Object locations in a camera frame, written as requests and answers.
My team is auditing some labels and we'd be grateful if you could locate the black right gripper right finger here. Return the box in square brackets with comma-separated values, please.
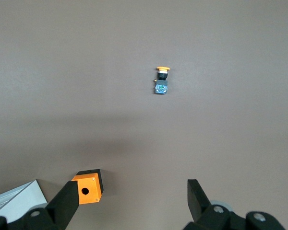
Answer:
[182, 178, 288, 230]

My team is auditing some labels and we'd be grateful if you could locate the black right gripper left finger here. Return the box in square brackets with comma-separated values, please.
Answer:
[0, 181, 79, 230]

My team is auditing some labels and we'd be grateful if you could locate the orange push button switch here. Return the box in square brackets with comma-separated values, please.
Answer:
[150, 66, 171, 96]

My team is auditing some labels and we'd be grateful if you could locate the white drawer cabinet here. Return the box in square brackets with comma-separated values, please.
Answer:
[0, 181, 48, 218]

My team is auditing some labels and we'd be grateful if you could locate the orange button enclosure box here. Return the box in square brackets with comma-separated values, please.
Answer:
[71, 169, 104, 206]

